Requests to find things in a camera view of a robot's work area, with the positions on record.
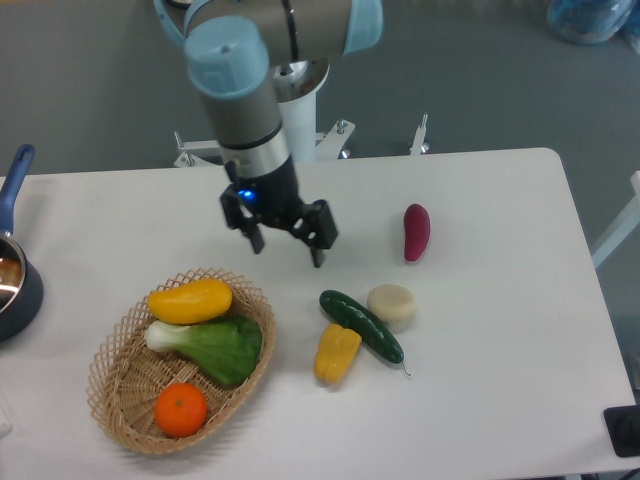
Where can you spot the orange tangerine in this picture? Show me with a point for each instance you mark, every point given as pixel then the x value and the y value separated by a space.
pixel 180 410

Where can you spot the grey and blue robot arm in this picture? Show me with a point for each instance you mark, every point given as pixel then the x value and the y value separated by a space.
pixel 232 50

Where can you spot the white frame at right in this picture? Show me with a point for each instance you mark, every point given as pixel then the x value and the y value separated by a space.
pixel 619 229

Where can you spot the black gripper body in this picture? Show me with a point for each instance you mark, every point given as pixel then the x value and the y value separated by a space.
pixel 271 199

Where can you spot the dark green cucumber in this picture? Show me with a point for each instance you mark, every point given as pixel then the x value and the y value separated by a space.
pixel 351 314

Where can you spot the purple sweet potato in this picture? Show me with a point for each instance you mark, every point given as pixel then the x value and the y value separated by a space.
pixel 417 232

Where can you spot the green bok choy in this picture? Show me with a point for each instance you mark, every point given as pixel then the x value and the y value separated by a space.
pixel 226 350

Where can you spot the dark blue saucepan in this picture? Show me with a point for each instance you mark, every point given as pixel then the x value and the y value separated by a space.
pixel 22 289

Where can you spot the yellow mango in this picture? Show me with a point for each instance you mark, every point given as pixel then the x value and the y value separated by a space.
pixel 191 303

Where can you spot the black device at edge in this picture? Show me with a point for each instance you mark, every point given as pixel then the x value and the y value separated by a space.
pixel 622 424

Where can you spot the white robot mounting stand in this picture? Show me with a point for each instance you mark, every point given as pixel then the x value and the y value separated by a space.
pixel 297 85

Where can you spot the blue plastic bag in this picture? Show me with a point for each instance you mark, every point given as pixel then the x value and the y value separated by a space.
pixel 590 23

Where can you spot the woven wicker basket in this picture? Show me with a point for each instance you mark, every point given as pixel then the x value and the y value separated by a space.
pixel 125 377

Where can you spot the yellow bell pepper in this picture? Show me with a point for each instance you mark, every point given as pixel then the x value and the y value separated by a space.
pixel 337 349

